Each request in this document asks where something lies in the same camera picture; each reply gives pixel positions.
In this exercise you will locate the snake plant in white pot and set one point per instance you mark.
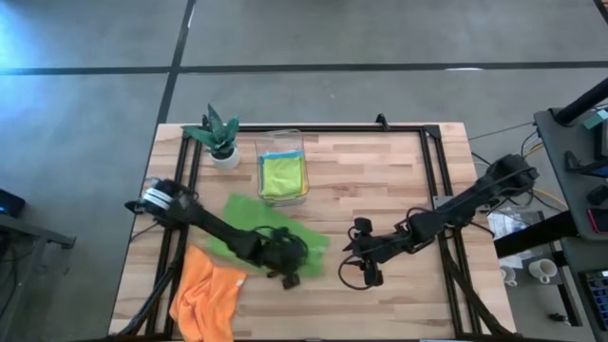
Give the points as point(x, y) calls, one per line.
point(223, 157)

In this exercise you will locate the teal microfiber towel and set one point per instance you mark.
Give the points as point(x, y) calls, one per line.
point(280, 154)

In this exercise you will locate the phone with red case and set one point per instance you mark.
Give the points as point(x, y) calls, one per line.
point(599, 221)

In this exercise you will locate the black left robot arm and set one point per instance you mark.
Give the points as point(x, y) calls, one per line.
point(214, 228)

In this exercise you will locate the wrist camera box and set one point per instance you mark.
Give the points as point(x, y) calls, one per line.
point(291, 281)
point(373, 278)

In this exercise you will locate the black round pole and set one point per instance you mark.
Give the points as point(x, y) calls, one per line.
point(584, 100)

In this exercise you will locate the white papers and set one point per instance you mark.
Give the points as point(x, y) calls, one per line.
point(503, 223)

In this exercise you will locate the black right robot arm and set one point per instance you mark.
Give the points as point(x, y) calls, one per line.
point(465, 209)

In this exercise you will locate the white ceramic mug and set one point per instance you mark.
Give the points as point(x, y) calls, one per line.
point(508, 274)
point(541, 270)

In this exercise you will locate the backlit black keyboard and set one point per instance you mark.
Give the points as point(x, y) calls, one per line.
point(599, 294)

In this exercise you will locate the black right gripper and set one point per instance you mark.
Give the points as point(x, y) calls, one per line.
point(385, 244)

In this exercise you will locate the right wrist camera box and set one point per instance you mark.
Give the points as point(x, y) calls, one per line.
point(373, 278)

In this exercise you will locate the black device box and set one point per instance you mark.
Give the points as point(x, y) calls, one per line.
point(10, 203)

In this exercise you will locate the black aluminium table frame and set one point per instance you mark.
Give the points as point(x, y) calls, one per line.
point(332, 128)

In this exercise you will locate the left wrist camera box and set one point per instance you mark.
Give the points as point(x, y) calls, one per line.
point(291, 281)

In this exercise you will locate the clear plastic bin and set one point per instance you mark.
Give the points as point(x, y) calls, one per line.
point(280, 138)

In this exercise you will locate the small teal box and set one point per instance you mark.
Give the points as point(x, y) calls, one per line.
point(596, 119)

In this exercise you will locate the black computer mouse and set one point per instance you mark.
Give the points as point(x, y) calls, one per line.
point(598, 195)

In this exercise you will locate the dark grey side desk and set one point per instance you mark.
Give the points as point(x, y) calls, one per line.
point(560, 157)

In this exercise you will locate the dark metal cart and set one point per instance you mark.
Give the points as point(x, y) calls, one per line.
point(28, 233)

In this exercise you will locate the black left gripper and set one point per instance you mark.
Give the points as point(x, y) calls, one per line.
point(280, 252)

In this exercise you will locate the orange microfiber towel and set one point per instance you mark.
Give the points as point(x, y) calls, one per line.
point(204, 299)

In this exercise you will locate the green microfiber towel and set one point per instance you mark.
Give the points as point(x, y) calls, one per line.
point(247, 211)
point(282, 178)

